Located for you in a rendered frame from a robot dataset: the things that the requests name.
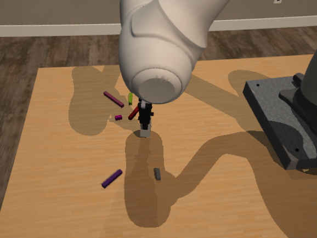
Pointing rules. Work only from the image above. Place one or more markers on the pink rod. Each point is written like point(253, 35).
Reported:
point(113, 99)

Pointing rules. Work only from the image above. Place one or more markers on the purple rod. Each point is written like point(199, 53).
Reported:
point(111, 179)

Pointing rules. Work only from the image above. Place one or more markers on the small magenta block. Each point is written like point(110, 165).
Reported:
point(118, 117)

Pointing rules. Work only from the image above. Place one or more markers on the dark grey rod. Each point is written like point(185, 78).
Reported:
point(158, 176)

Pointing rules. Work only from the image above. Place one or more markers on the dark red rod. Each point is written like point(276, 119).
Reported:
point(133, 113)

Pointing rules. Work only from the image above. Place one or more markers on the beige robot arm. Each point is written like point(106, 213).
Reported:
point(161, 41)

